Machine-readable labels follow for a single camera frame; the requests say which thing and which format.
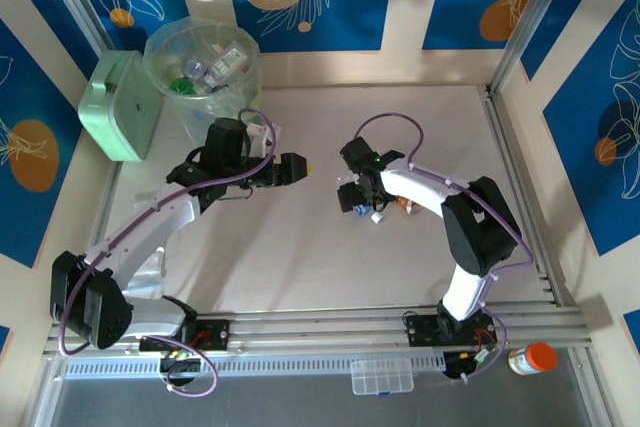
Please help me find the green bottle with yellow cap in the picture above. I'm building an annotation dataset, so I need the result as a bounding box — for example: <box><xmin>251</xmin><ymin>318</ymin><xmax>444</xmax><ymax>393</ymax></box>
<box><xmin>168</xmin><ymin>77</ymin><xmax>196</xmax><ymax>97</ymax></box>

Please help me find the tall clear bottle lilac cap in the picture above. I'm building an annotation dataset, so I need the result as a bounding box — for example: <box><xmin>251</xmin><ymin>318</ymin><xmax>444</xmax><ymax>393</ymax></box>
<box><xmin>181</xmin><ymin>58</ymin><xmax>217</xmax><ymax>94</ymax></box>

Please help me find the clear plastic bin with liner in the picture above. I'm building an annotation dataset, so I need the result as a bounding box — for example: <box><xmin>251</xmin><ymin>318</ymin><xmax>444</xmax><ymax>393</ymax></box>
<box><xmin>143</xmin><ymin>16</ymin><xmax>263</xmax><ymax>146</ymax></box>

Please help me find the mint green bin lid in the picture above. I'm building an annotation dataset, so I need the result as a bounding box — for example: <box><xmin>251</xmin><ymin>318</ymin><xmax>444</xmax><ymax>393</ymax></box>
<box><xmin>78</xmin><ymin>50</ymin><xmax>162</xmax><ymax>163</ymax></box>

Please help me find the clear plastic organizer box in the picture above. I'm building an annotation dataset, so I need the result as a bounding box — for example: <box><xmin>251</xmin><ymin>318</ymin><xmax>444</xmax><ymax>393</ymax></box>
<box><xmin>349</xmin><ymin>359</ymin><xmax>416</xmax><ymax>396</ymax></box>

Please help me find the small circuit board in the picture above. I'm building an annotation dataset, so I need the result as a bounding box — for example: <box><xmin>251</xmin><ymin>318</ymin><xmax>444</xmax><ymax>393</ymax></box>
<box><xmin>444</xmin><ymin>345</ymin><xmax>497</xmax><ymax>379</ymax></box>
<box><xmin>158</xmin><ymin>349</ymin><xmax>204</xmax><ymax>373</ymax></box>

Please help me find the jar with orange lid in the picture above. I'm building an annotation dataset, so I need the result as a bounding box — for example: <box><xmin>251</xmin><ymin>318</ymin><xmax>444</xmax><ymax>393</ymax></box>
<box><xmin>508</xmin><ymin>341</ymin><xmax>559</xmax><ymax>377</ymax></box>

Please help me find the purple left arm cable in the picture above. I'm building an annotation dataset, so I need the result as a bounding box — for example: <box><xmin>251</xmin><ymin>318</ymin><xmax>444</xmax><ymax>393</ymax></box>
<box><xmin>58</xmin><ymin>107</ymin><xmax>282</xmax><ymax>394</ymax></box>

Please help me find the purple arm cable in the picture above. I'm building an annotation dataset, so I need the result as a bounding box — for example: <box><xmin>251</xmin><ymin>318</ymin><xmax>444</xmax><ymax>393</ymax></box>
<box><xmin>58</xmin><ymin>107</ymin><xmax>282</xmax><ymax>394</ymax></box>
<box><xmin>352</xmin><ymin>112</ymin><xmax>534</xmax><ymax>384</ymax></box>

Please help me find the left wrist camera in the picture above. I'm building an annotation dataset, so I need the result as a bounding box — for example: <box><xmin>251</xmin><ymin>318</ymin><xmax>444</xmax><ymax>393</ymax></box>
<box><xmin>243</xmin><ymin>120</ymin><xmax>277</xmax><ymax>159</ymax></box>

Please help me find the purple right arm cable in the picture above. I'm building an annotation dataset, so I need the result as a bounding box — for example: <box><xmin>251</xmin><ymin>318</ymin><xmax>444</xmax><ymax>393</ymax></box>
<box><xmin>352</xmin><ymin>112</ymin><xmax>534</xmax><ymax>384</ymax></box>

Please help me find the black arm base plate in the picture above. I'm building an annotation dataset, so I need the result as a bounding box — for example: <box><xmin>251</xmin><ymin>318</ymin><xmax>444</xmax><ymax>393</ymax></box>
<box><xmin>405</xmin><ymin>314</ymin><xmax>499</xmax><ymax>348</ymax></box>
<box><xmin>138</xmin><ymin>317</ymin><xmax>231</xmax><ymax>353</ymax></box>

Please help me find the aluminium front rail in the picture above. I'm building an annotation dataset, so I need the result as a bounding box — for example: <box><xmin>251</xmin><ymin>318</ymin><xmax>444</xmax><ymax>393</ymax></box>
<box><xmin>42</xmin><ymin>315</ymin><xmax>599</xmax><ymax>359</ymax></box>

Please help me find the grey slotted cable duct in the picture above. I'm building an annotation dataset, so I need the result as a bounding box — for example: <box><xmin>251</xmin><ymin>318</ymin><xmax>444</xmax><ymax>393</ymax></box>
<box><xmin>58</xmin><ymin>352</ymin><xmax>447</xmax><ymax>379</ymax></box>

